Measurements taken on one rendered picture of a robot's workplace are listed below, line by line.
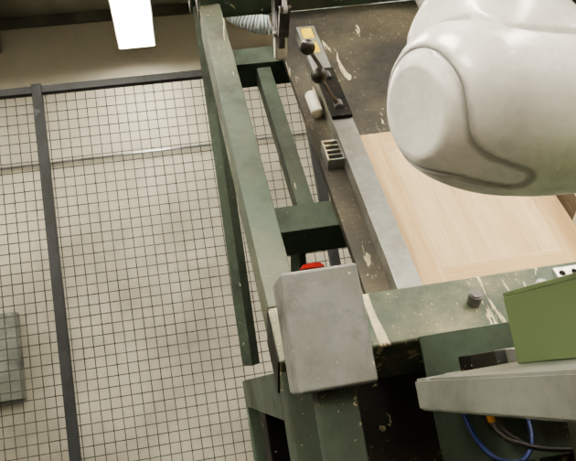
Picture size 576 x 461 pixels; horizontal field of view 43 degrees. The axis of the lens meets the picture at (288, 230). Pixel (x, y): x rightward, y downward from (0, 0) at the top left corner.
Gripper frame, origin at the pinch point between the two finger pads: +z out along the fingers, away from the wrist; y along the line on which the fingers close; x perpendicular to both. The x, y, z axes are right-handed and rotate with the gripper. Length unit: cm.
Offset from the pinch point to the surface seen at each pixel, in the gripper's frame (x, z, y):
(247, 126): -10.9, 10.4, 16.1
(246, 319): -11, 111, -4
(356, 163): 10.9, 11.4, 32.2
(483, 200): 36, 14, 47
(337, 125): 10.1, 11.4, 18.4
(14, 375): -177, 411, -210
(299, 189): -1.1, 20.4, 28.8
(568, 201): 52, 11, 53
